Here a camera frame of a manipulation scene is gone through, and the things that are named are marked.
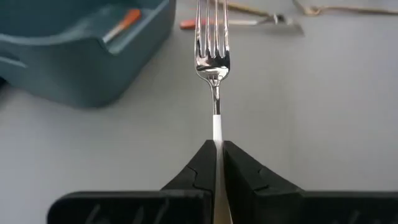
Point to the teal plastic bin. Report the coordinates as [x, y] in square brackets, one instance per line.
[77, 77]

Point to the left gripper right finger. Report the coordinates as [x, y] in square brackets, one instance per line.
[280, 208]

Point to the gold fork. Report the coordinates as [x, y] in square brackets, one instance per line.
[248, 9]
[311, 11]

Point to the grey table mat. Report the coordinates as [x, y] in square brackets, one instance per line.
[311, 124]

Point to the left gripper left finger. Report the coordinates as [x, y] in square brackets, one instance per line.
[140, 208]

